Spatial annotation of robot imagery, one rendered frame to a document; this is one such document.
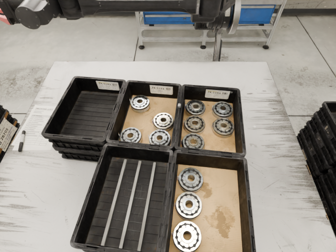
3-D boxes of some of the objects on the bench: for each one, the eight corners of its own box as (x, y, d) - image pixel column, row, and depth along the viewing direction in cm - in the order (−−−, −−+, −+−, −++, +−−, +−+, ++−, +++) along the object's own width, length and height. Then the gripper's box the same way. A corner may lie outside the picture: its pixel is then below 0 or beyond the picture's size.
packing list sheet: (32, 105, 137) (31, 104, 137) (68, 105, 137) (67, 105, 136) (8, 150, 118) (8, 149, 117) (50, 150, 117) (49, 150, 117)
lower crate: (87, 103, 137) (80, 90, 128) (132, 107, 135) (129, 94, 125) (61, 159, 114) (50, 148, 104) (115, 165, 111) (110, 154, 102)
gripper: (47, 13, 65) (-3, 13, 66) (28, -28, 56) (-30, -28, 57) (39, 25, 61) (-14, 25, 62) (16, -17, 52) (-45, -17, 53)
